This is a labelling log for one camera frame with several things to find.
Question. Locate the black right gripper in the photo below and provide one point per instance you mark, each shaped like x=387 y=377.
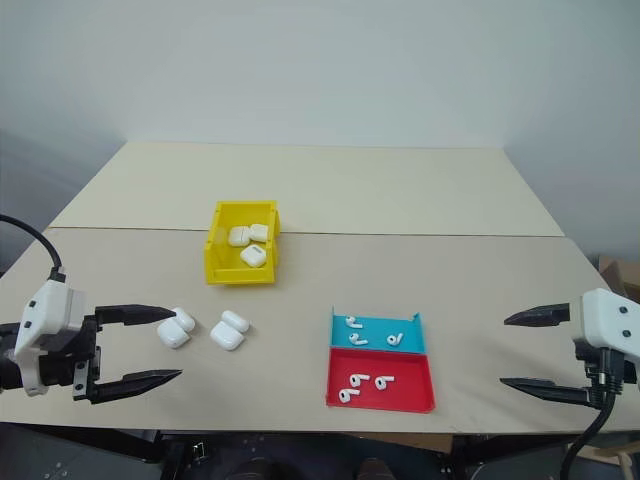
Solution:
x=602 y=364

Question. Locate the yellow plastic bin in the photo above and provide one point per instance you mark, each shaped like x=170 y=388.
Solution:
x=219 y=250

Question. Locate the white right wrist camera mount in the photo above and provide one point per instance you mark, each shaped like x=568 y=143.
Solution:
x=607 y=320

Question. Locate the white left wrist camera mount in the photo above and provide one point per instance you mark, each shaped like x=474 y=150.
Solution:
x=47 y=312

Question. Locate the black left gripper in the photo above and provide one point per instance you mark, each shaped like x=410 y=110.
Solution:
x=59 y=364

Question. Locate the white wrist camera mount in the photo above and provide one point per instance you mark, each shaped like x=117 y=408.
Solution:
x=607 y=320
x=47 y=312

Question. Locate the open white charging case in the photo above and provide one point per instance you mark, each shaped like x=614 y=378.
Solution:
x=226 y=336
x=172 y=332

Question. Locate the red plastic tray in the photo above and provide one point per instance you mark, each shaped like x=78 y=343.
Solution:
x=400 y=395

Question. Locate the blue plastic tray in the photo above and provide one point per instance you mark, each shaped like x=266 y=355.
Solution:
x=380 y=327

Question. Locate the closed white charging case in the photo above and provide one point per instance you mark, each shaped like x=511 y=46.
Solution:
x=239 y=236
x=260 y=233
x=253 y=256

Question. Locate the light wooden frame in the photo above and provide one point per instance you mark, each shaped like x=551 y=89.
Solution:
x=612 y=455

